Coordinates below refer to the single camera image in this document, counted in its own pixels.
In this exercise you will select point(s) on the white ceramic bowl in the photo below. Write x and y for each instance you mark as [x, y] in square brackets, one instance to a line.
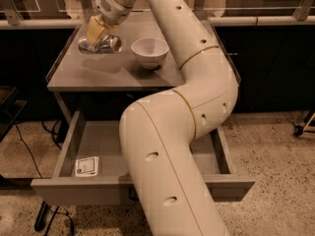
[150, 52]

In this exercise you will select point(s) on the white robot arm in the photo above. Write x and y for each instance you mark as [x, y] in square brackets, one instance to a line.
[156, 131]

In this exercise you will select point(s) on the dark side table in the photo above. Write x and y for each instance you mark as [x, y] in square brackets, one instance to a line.
[10, 108]

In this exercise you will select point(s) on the open grey top drawer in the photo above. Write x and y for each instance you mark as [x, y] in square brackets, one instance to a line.
[112, 185]

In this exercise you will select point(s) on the grey metal cabinet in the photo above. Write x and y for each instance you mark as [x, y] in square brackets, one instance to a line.
[114, 66]

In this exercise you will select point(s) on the silver crushed redbull can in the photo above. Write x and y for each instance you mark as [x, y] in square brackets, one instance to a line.
[108, 44]

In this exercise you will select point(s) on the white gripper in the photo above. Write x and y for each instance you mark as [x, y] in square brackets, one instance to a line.
[113, 10]

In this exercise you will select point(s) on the white label sticker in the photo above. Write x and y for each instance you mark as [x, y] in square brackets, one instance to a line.
[86, 167]

